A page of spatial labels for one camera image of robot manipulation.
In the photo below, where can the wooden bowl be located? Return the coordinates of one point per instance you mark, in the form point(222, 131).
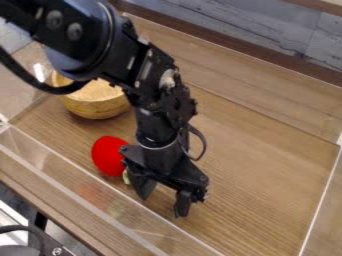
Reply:
point(96, 101)

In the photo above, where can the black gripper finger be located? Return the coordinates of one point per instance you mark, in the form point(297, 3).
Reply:
point(183, 203)
point(143, 184)

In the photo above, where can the red plush strawberry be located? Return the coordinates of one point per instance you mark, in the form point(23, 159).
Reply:
point(107, 157)

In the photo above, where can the clear acrylic tray wall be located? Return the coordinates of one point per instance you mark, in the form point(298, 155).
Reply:
point(267, 170)

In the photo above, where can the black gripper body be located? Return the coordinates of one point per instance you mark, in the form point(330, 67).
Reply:
point(170, 165)

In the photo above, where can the black table leg bracket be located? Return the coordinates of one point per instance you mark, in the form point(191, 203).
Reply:
point(47, 245)

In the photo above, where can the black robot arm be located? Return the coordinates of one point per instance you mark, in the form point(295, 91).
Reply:
point(92, 44)

